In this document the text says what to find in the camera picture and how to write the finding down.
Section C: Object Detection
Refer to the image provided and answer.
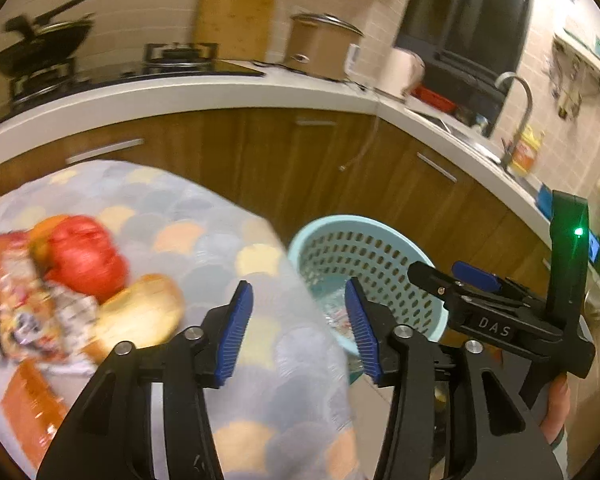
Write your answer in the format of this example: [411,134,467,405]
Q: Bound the light blue plastic basket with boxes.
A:
[286,214,451,386]

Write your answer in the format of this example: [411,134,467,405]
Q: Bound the orange fruit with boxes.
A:
[27,215,71,268]

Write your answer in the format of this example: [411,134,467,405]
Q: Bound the steel sink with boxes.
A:
[430,110,506,163]

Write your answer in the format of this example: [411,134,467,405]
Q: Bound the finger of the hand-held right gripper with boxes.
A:
[452,261,548,311]
[407,261,551,356]

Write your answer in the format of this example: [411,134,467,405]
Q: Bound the black glass gas stove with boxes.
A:
[7,42,266,106]

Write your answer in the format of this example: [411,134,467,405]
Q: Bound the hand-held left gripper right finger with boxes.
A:
[344,276,566,480]

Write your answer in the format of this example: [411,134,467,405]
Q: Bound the black wok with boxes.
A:
[0,0,97,78]

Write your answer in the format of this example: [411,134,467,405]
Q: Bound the blue bowl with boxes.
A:
[536,184,600,265]

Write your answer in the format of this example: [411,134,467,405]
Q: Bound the white hanging cable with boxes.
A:
[339,110,381,171]

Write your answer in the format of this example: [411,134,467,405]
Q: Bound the steel faucet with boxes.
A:
[495,71,535,171]

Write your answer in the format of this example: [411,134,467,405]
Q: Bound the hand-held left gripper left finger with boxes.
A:
[36,280,255,480]

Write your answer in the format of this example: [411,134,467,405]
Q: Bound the yellow detergent bottle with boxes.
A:
[510,125,545,176]

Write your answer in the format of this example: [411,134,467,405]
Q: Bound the dark window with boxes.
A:
[394,0,537,138]

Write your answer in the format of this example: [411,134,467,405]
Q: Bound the person's right hand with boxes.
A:
[539,374,572,448]

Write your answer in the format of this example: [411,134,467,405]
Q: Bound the water heater pipes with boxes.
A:
[550,42,600,121]

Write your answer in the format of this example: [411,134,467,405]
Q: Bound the brown rice cooker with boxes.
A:
[284,12,365,82]

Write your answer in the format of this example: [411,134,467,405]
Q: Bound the white electric kettle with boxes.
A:
[386,46,426,101]

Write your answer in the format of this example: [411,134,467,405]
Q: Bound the scale-patterned tablecloth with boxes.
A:
[0,160,361,480]

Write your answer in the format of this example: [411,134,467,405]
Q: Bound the white water heater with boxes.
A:
[552,0,600,81]

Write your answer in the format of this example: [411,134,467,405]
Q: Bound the clear plastic wrapper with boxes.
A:
[312,290,361,346]

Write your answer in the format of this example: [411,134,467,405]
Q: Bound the tan bread bun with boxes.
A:
[95,274,186,356]

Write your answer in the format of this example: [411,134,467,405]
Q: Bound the red dish rack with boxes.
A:
[411,85,456,113]

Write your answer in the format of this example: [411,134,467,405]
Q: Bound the wooden cutting board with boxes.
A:
[194,0,281,61]

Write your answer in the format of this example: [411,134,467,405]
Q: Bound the orange packet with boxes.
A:
[1,360,72,456]

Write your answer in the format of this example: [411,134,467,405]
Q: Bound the red printed snack packet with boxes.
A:
[0,230,48,321]

